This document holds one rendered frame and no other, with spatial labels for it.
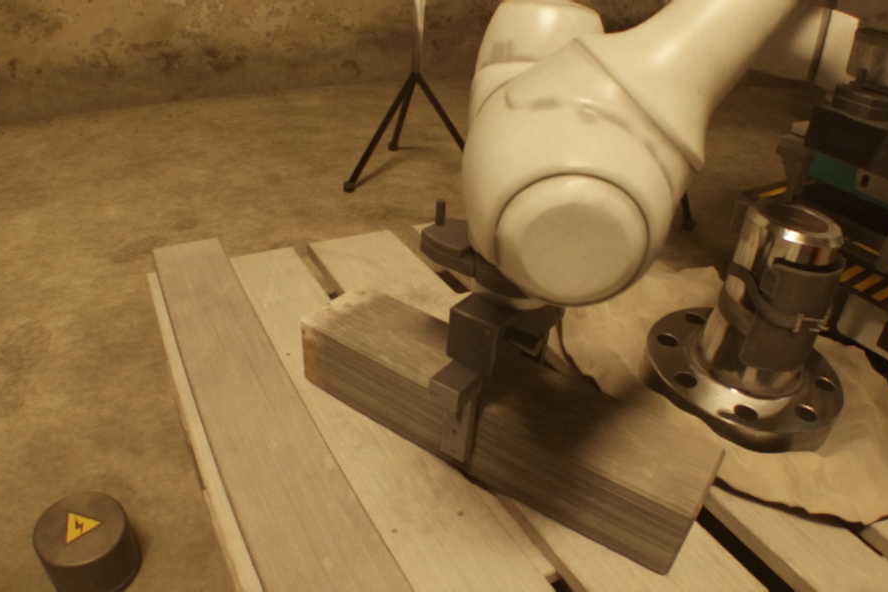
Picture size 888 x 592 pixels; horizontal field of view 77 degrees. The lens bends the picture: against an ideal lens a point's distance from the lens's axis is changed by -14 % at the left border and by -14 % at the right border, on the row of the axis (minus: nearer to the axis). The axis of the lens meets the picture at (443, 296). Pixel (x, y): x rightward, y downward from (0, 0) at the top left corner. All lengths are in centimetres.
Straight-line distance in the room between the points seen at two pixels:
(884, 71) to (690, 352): 39
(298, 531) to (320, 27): 241
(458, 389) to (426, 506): 14
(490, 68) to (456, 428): 31
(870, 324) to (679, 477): 46
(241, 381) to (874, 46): 76
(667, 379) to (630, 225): 47
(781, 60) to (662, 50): 69
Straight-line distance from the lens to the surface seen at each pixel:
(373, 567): 55
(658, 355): 79
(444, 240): 57
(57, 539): 75
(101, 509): 76
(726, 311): 76
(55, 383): 109
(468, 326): 53
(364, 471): 65
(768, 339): 74
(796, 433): 75
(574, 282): 30
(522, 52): 46
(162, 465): 89
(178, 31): 265
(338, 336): 68
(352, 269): 99
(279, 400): 70
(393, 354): 65
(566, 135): 30
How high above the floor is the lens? 62
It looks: 31 degrees down
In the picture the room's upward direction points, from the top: 5 degrees clockwise
